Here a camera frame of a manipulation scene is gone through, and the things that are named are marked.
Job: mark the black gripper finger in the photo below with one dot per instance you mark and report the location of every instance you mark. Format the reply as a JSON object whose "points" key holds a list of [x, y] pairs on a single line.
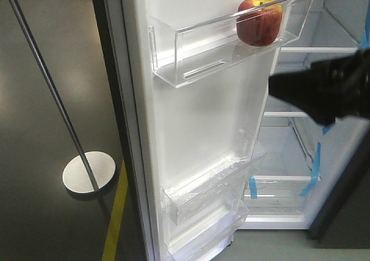
{"points": [[311, 90]]}

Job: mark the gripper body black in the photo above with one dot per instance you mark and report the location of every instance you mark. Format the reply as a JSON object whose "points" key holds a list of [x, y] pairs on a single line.
{"points": [[342, 86]]}

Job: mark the red yellow apple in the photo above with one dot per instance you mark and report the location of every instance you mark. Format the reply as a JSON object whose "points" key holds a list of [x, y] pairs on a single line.
{"points": [[260, 27]]}

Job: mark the fridge door with bins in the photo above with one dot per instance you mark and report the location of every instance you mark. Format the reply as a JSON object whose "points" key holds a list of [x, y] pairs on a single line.
{"points": [[167, 133]]}

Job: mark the fridge body dark grey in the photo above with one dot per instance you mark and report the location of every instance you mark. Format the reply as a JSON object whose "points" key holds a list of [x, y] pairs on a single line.
{"points": [[295, 145]]}

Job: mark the clear crisper drawer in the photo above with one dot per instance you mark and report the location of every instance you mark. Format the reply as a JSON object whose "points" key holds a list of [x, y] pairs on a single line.
{"points": [[278, 194]]}

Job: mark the upper clear door bin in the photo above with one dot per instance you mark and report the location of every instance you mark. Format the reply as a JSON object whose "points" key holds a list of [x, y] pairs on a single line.
{"points": [[192, 39]]}

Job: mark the clear door bin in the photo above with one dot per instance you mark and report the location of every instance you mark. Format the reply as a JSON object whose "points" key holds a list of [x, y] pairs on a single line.
{"points": [[182, 201], [204, 234], [192, 39]]}

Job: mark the middle clear door bin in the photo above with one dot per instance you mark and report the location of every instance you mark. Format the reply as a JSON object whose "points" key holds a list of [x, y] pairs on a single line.
{"points": [[182, 201]]}

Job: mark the lower clear door bin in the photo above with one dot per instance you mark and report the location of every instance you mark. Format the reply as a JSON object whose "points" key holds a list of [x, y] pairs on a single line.
{"points": [[204, 234]]}

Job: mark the metal stanchion pole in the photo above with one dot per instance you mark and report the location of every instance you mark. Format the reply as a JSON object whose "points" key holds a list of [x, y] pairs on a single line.
{"points": [[89, 172]]}

